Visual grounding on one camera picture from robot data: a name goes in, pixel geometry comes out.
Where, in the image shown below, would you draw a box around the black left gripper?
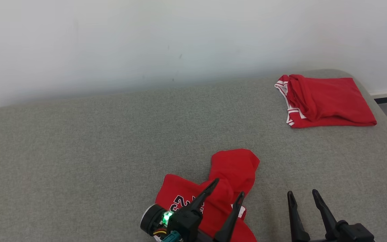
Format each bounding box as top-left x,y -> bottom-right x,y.
167,178 -> 245,242

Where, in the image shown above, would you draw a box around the red white basketball jersey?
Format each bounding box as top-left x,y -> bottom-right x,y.
274,74 -> 378,129

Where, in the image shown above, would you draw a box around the red white-striped shorts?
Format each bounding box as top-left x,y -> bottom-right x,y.
155,149 -> 260,242

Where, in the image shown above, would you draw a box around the left camera cable teal plug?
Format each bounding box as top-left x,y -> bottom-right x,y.
160,230 -> 184,242

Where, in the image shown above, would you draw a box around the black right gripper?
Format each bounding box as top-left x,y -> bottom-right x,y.
287,189 -> 340,242

